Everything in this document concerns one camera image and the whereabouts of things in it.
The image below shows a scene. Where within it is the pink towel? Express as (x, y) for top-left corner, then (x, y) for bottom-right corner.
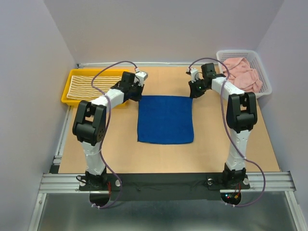
(223, 57), (263, 93)

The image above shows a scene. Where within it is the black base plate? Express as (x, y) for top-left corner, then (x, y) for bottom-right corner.
(76, 173), (250, 205)

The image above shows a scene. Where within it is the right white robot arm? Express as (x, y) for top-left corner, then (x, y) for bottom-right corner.
(186, 63), (257, 188)

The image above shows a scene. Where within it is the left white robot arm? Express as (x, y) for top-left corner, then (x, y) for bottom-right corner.
(72, 71), (148, 191)

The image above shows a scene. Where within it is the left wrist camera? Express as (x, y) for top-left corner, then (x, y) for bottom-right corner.
(134, 68), (148, 87)

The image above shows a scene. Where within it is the yellow plastic tray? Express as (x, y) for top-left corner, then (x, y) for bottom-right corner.
(61, 69), (125, 106)

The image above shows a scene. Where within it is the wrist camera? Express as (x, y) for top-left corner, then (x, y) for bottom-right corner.
(186, 68), (200, 83)
(134, 68), (148, 87)

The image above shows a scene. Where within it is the yellow striped towel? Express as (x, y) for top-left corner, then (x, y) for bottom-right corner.
(65, 76), (121, 101)

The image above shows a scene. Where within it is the blue towel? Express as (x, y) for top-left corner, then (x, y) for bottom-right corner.
(137, 95), (194, 145)

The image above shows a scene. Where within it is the white plastic basket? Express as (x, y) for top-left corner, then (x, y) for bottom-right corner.
(216, 50), (272, 98)

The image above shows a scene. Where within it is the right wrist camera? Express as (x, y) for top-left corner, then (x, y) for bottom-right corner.
(186, 68), (200, 83)

